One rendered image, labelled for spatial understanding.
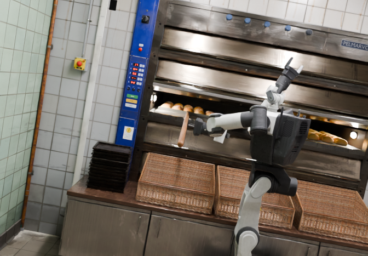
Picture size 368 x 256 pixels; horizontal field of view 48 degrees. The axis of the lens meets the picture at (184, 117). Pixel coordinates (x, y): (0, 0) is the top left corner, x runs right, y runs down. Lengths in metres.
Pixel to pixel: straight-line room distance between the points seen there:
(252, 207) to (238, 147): 0.96
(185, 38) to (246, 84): 0.61
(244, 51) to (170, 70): 0.62
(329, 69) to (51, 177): 2.44
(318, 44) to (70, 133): 2.14
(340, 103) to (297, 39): 0.62
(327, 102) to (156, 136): 1.41
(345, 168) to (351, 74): 0.77
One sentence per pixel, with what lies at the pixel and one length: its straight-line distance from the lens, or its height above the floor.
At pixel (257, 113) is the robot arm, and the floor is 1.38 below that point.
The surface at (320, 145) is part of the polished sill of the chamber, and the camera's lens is 3.57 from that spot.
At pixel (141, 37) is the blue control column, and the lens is 3.38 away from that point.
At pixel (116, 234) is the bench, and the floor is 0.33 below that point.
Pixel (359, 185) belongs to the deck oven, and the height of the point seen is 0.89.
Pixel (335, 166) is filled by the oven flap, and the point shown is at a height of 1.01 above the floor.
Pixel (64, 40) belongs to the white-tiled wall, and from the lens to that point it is 3.54.
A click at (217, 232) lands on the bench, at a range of 3.03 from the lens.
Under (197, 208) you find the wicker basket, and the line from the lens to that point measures 3.02.
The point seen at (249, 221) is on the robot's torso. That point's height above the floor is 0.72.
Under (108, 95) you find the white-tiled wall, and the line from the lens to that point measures 3.44.
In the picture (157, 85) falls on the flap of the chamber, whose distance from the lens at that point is 3.24.
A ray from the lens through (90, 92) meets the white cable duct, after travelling 3.46.
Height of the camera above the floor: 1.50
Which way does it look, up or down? 5 degrees down
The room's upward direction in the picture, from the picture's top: 10 degrees clockwise
